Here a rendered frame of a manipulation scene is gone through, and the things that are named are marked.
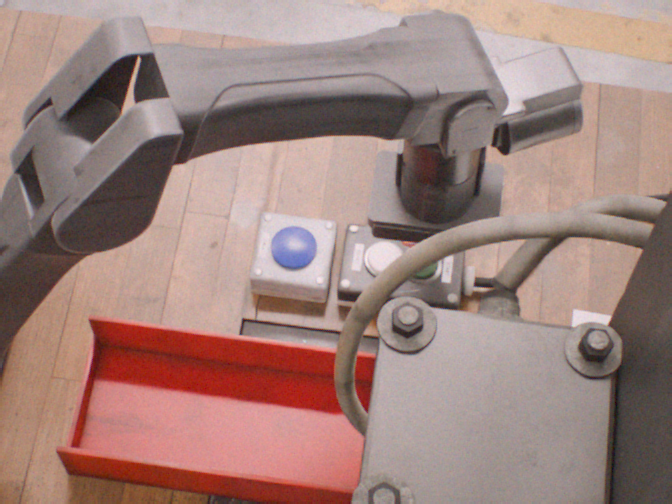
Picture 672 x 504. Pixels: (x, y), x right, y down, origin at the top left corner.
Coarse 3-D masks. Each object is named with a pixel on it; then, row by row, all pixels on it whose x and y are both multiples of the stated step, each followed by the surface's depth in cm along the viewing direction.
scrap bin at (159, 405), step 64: (128, 320) 110; (128, 384) 114; (192, 384) 114; (256, 384) 114; (320, 384) 114; (64, 448) 105; (128, 448) 111; (192, 448) 111; (256, 448) 111; (320, 448) 111
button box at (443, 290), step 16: (352, 224) 118; (352, 240) 118; (368, 240) 118; (384, 240) 118; (352, 256) 117; (464, 256) 117; (352, 272) 116; (368, 272) 116; (448, 272) 116; (464, 272) 117; (352, 288) 115; (400, 288) 115; (416, 288) 115; (432, 288) 115; (448, 288) 116; (464, 288) 117; (352, 304) 117; (384, 304) 116; (432, 304) 115; (448, 304) 115
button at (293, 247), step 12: (288, 228) 117; (300, 228) 117; (276, 240) 117; (288, 240) 117; (300, 240) 117; (312, 240) 117; (276, 252) 116; (288, 252) 116; (300, 252) 116; (312, 252) 116; (288, 264) 116; (300, 264) 116
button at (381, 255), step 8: (376, 248) 116; (384, 248) 116; (392, 248) 116; (368, 256) 116; (376, 256) 116; (384, 256) 116; (392, 256) 116; (368, 264) 116; (376, 264) 116; (384, 264) 116; (376, 272) 116
